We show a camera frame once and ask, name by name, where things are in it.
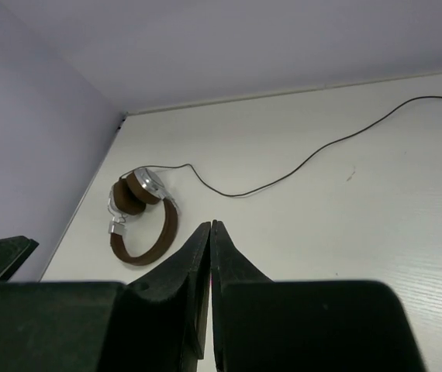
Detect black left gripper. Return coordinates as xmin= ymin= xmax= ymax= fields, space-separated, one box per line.
xmin=0 ymin=236 xmax=39 ymax=281

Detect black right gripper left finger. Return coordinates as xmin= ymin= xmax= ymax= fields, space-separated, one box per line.
xmin=0 ymin=222 xmax=210 ymax=371

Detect brown silver headphones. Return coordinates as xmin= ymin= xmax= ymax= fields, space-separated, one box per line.
xmin=107 ymin=167 xmax=180 ymax=266

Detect black headphone cable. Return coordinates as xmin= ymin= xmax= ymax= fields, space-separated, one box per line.
xmin=154 ymin=95 xmax=442 ymax=198

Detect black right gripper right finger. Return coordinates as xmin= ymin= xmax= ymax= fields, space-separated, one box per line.
xmin=209 ymin=221 xmax=426 ymax=371

